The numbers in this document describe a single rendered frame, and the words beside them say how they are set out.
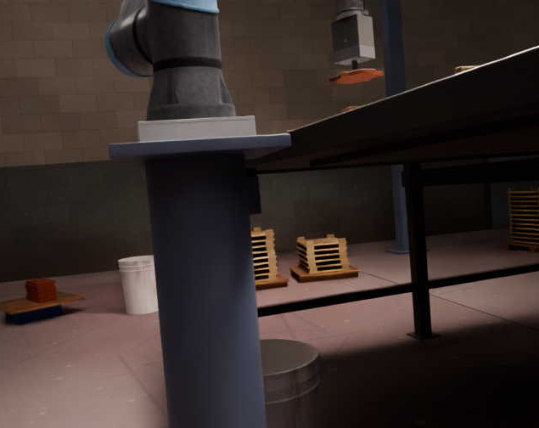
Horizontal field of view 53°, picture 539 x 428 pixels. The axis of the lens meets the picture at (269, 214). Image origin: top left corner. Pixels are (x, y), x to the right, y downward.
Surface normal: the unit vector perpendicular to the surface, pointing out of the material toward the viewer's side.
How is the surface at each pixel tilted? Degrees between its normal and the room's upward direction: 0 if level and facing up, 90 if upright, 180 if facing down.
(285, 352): 87
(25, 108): 90
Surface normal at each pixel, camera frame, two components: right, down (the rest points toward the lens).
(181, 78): -0.07, -0.21
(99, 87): 0.23, 0.03
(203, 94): 0.36, -0.24
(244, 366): 0.70, -0.02
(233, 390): 0.45, 0.00
